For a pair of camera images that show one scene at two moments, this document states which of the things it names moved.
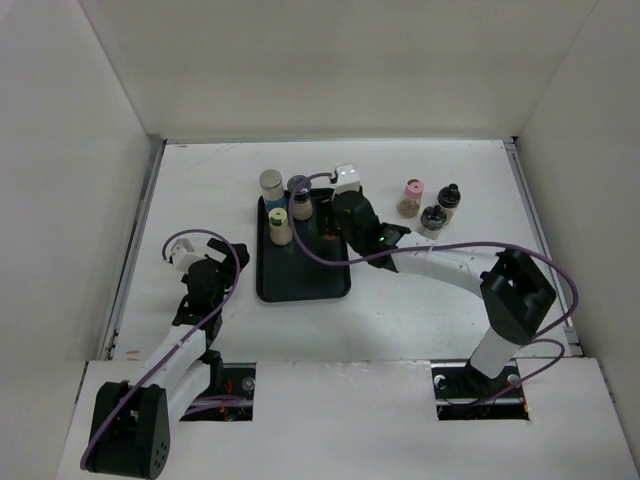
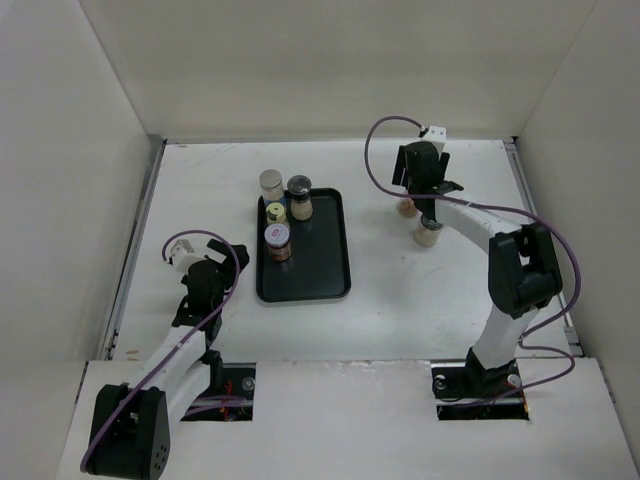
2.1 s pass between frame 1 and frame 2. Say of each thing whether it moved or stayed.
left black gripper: stayed
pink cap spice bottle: stayed
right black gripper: moved
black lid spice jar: stayed
